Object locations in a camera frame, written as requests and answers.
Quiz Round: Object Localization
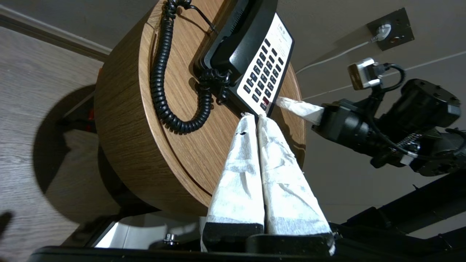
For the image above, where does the black coiled phone cord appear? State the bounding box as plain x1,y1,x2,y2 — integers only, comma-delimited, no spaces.
150,0,234,135

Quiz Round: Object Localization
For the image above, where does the black desk telephone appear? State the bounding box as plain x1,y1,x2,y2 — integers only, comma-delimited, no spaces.
192,0,296,118

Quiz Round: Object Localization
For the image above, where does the white cable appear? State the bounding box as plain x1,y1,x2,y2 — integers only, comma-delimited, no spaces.
295,39,375,75
301,51,466,100

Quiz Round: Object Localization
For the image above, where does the black phone handset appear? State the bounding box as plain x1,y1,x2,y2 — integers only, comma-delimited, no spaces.
201,0,279,78

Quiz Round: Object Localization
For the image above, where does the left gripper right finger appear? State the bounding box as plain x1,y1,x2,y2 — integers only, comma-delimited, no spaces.
247,115,336,254

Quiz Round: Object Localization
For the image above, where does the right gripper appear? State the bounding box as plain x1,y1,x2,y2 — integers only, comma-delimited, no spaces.
275,97,387,154

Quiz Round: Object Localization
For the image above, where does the thin black phone line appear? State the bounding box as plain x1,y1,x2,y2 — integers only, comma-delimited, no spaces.
178,3,220,35

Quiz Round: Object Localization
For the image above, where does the black cable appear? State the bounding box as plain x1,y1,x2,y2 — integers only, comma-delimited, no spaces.
366,63,420,159

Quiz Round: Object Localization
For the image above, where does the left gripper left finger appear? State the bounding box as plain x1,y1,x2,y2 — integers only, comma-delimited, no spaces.
200,113,265,252

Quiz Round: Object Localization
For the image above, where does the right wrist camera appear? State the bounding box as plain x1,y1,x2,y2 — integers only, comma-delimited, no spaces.
347,57,387,107

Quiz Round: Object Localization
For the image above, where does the round wooden table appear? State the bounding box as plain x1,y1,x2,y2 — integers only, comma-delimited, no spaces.
94,0,307,217

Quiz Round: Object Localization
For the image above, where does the white plug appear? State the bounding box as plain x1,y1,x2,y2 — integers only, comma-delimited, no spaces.
370,23,393,44

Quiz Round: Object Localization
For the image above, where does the dark wall socket plate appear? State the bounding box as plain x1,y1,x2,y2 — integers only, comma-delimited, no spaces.
366,8,415,52

